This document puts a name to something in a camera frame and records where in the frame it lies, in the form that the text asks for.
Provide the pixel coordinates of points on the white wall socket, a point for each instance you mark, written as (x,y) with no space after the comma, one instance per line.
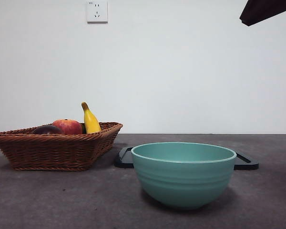
(97,12)

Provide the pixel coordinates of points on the yellow banana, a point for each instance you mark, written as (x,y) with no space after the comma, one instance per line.
(91,121)

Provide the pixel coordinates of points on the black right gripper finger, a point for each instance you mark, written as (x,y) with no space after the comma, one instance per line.
(264,10)

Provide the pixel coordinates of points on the black rectangular tray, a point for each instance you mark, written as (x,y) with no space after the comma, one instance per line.
(124,159)

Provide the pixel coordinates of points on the dark red plum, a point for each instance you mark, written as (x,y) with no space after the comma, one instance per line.
(47,130)

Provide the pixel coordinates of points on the teal ceramic bowl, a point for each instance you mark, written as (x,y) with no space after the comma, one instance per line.
(183,183)

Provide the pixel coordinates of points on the red orange peach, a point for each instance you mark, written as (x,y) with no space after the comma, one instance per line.
(70,125)

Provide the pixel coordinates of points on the brown wicker basket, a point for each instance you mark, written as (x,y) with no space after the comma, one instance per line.
(50,152)

